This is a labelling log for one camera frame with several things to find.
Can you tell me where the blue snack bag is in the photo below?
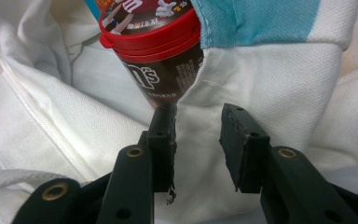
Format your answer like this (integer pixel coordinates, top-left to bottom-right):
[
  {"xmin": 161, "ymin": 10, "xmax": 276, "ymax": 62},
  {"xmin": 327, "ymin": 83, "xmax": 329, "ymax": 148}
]
[{"xmin": 83, "ymin": 0, "xmax": 106, "ymax": 22}]

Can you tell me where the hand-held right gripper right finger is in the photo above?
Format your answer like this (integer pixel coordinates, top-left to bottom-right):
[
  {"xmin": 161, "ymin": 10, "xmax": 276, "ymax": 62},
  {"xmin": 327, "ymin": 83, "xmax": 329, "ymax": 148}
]
[{"xmin": 218, "ymin": 103, "xmax": 358, "ymax": 224}]

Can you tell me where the red-lidded candy can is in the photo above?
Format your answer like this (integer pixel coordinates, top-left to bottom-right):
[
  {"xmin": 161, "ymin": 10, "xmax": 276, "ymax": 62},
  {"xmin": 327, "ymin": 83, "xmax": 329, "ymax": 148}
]
[{"xmin": 98, "ymin": 0, "xmax": 205, "ymax": 110}]

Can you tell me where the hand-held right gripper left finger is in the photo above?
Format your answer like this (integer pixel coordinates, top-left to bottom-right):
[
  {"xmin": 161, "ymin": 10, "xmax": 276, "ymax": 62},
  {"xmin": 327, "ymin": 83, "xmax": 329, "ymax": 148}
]
[{"xmin": 96, "ymin": 103, "xmax": 179, "ymax": 224}]

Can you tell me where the white tote bag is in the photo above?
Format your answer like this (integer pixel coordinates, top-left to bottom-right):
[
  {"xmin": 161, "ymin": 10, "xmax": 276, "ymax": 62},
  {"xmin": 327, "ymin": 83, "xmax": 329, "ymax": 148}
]
[{"xmin": 0, "ymin": 0, "xmax": 358, "ymax": 224}]

